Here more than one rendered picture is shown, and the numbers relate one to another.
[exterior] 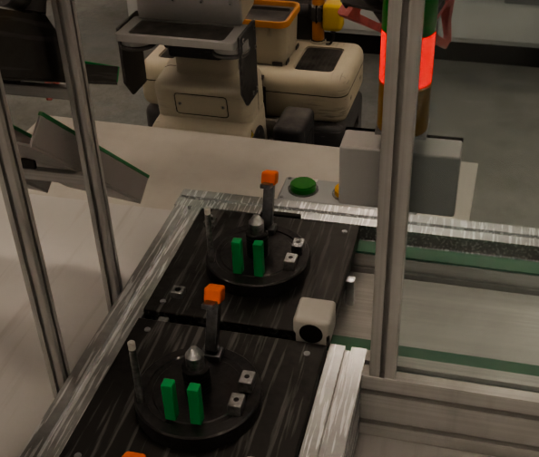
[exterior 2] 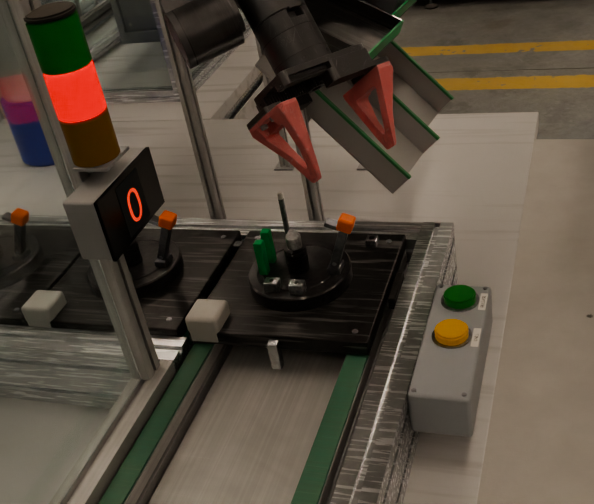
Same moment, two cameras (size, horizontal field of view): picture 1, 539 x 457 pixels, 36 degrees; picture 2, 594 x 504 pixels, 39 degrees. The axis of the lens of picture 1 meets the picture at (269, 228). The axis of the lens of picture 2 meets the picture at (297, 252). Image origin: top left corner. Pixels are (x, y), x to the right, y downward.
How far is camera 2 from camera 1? 1.37 m
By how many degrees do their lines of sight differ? 78
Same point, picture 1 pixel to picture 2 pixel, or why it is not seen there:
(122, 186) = (365, 161)
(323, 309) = (203, 313)
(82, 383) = (184, 225)
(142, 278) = (299, 226)
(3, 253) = (426, 183)
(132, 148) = not seen: outside the picture
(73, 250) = (433, 215)
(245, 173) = not seen: outside the picture
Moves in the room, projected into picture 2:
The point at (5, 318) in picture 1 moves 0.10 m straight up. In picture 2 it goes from (337, 207) to (329, 157)
